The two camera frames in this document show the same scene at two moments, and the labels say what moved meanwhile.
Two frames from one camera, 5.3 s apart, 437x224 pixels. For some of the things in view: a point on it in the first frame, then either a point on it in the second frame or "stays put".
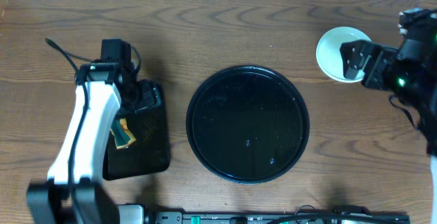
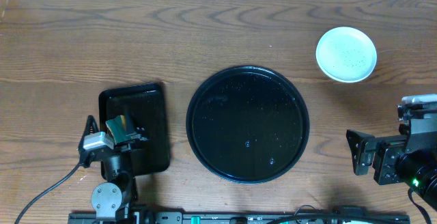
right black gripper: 370,65 → 381,159
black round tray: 248,124 stays put
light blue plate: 329,56 stays put
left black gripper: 147,98 → 114,149
